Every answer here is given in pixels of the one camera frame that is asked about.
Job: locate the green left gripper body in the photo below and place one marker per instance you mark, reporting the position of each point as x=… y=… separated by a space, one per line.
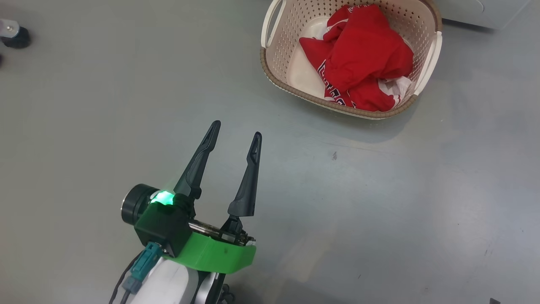
x=219 y=253

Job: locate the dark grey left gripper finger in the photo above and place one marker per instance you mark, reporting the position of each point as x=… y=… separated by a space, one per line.
x=194 y=177
x=247 y=198

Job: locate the red jersey garment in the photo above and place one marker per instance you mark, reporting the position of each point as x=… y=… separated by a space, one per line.
x=363 y=55

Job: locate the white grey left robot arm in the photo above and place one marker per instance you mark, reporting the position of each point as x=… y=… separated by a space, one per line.
x=168 y=283

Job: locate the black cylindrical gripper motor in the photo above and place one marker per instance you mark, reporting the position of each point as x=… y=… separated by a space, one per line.
x=135 y=202

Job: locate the cream plastic laundry basket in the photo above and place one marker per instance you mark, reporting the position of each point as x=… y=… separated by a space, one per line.
x=282 y=63

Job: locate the white washing machine body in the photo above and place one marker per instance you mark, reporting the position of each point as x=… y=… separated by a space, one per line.
x=485 y=10

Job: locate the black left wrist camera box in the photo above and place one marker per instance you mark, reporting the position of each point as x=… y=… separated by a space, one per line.
x=162 y=223

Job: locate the teal left camera connector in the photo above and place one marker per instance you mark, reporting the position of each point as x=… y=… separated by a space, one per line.
x=143 y=266

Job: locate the black caster with metal bracket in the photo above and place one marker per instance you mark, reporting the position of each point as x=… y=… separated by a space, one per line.
x=14 y=36

